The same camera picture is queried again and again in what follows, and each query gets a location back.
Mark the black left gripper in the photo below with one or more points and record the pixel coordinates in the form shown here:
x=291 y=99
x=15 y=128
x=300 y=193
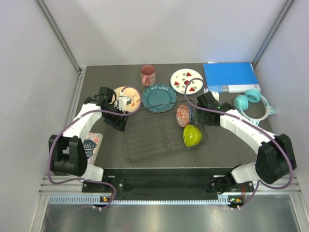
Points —
x=119 y=123

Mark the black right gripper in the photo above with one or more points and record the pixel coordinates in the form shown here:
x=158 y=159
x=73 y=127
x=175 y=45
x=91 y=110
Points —
x=203 y=121

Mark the red blue patterned bowl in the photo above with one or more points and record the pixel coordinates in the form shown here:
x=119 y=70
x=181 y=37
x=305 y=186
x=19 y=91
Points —
x=184 y=115

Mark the lime green bowl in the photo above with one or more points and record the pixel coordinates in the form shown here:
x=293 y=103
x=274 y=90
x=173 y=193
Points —
x=192 y=135

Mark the black wire dish rack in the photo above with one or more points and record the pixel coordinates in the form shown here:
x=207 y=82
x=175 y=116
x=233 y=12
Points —
x=149 y=135

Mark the white watermelon plate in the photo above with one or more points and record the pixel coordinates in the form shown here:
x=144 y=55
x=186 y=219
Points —
x=182 y=78

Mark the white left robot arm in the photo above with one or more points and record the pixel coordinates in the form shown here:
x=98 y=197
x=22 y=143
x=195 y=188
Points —
x=66 y=151

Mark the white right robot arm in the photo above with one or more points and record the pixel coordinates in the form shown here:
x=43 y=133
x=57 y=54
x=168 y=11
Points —
x=275 y=154

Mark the beige floral plate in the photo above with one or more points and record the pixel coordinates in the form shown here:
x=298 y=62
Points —
x=133 y=94

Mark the Little Women book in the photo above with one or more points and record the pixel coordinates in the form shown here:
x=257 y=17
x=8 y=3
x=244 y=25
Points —
x=92 y=144

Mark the teal cat-ear headphones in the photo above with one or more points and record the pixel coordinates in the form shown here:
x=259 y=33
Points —
x=241 y=103

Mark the blue clip file folder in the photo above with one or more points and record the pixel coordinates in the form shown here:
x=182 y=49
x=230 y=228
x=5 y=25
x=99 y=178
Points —
x=230 y=77

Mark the teal scalloped plate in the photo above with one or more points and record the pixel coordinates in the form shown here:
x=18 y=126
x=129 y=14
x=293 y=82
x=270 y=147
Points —
x=159 y=98

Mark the pink mug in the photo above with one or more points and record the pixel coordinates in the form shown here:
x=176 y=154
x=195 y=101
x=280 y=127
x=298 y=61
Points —
x=148 y=76

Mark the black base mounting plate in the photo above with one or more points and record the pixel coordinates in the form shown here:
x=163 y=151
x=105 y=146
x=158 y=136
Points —
x=206 y=179

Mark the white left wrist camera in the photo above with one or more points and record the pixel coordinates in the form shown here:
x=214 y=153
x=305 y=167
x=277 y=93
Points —
x=123 y=101

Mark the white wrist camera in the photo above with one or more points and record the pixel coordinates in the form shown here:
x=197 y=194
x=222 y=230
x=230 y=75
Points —
x=214 y=94
x=123 y=101

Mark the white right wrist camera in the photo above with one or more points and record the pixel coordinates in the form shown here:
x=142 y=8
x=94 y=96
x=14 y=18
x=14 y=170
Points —
x=214 y=94

